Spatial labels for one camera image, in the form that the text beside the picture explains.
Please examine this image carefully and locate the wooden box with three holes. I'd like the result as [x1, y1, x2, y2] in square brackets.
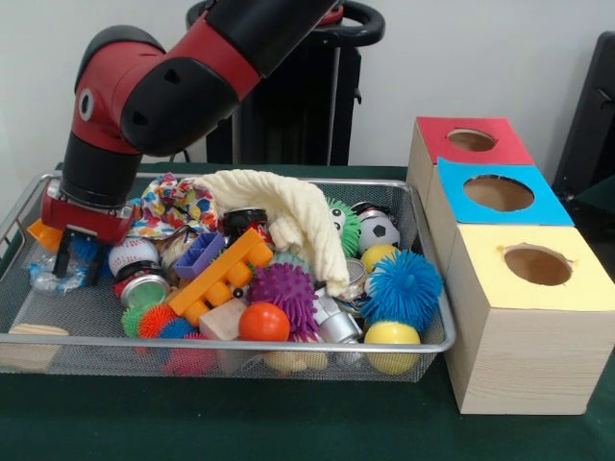
[407, 116, 615, 416]

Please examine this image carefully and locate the shallow clear mesh bin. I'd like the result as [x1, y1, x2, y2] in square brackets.
[0, 171, 458, 383]

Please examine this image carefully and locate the large blue spiky ball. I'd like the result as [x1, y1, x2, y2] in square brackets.
[363, 250, 445, 333]

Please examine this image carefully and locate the orange toy building block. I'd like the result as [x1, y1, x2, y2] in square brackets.
[26, 219, 64, 254]
[170, 229, 276, 328]

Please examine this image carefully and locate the small soccer ball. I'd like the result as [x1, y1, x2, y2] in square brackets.
[356, 209, 403, 254]

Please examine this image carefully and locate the yellow ball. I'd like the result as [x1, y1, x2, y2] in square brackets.
[365, 320, 424, 376]

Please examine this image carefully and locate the clear plastic packet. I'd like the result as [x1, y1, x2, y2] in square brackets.
[27, 254, 101, 295]

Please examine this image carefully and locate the colourful patterned cloth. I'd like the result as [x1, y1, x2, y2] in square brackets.
[125, 173, 220, 239]

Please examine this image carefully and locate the dark metal can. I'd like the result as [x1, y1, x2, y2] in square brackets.
[115, 269, 171, 311]

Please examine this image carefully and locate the flat wooden block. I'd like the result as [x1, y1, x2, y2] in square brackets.
[0, 323, 70, 373]

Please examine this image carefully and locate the cream knitted cloth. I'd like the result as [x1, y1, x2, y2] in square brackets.
[192, 169, 351, 296]

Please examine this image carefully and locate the black chair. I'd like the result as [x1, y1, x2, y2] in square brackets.
[555, 32, 615, 203]

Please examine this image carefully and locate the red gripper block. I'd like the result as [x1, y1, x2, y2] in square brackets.
[40, 188, 136, 280]

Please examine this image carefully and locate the purple spiky ball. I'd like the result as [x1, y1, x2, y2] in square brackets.
[250, 263, 321, 337]

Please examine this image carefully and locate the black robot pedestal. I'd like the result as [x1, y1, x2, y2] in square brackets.
[185, 0, 387, 166]

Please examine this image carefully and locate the dark green table cloth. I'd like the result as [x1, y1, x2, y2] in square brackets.
[0, 161, 615, 461]

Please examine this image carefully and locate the orange ball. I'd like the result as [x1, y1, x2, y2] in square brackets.
[239, 303, 292, 344]

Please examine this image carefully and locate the purple toy building block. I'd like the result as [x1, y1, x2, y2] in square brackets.
[175, 232, 228, 282]

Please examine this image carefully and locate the small blue spiky ball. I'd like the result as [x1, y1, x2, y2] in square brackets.
[71, 236, 109, 281]

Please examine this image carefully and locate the white baseball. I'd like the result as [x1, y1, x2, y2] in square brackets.
[108, 236, 160, 280]

